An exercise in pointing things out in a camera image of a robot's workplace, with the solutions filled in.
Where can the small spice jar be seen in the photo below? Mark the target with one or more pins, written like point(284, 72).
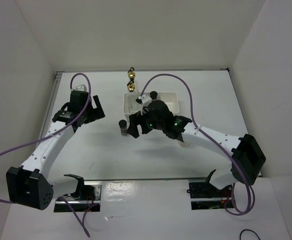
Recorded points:
point(153, 95)
point(123, 127)

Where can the glass oil bottle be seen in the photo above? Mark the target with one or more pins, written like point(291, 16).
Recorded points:
point(132, 96)
point(131, 75)

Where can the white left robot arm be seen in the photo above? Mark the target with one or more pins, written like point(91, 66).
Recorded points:
point(28, 184)

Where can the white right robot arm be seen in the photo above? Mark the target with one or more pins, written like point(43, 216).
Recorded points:
point(244, 153)

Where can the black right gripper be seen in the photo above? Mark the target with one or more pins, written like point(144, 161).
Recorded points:
point(135, 119)

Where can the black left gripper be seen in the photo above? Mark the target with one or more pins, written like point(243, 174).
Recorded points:
point(96, 113)

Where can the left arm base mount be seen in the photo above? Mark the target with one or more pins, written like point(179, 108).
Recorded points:
point(89, 201)

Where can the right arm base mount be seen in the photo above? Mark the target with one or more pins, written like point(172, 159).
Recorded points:
point(204, 196)

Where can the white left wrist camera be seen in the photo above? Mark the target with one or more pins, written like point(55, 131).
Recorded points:
point(81, 87)

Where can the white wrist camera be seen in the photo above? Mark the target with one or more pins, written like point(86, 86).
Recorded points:
point(81, 87)
point(143, 101)

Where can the white jar black lid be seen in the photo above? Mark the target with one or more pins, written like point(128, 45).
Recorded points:
point(184, 144)

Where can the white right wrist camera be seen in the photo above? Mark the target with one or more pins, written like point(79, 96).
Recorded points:
point(143, 101)

